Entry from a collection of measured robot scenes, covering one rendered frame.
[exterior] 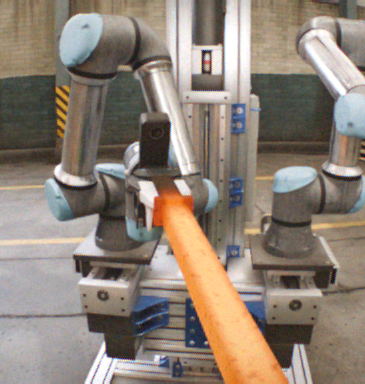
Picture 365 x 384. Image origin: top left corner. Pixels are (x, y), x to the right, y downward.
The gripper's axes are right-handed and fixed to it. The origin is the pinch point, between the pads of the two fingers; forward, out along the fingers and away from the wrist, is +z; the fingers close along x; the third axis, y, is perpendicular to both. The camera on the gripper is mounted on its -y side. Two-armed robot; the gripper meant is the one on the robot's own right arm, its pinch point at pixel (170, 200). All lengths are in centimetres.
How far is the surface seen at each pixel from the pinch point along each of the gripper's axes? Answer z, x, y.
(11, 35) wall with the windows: -676, 165, -83
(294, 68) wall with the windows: -652, -345, -31
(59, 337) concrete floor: -130, 36, 118
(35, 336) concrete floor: -131, 49, 118
